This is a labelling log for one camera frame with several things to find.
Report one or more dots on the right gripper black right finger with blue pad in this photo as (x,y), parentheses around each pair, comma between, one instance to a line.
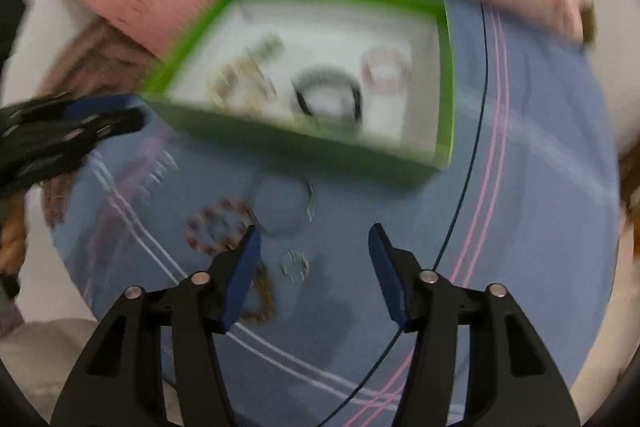
(511,379)

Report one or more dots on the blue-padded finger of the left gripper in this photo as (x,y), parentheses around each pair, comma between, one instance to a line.
(100,105)

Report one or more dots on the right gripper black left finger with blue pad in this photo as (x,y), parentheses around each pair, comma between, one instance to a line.
(119,377)

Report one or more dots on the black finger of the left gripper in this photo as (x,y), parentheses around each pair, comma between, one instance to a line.
(91,126)

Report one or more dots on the cream white wristwatch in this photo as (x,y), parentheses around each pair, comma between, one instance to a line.
(241,85)

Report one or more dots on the black wristwatch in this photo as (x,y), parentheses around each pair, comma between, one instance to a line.
(329,93)

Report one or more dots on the brown knitted blanket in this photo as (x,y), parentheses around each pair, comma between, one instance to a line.
(100,61)

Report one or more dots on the blue striped bed sheet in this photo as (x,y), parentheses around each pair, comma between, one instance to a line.
(529,200)

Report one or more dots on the green white cardboard box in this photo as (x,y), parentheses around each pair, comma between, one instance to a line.
(362,85)

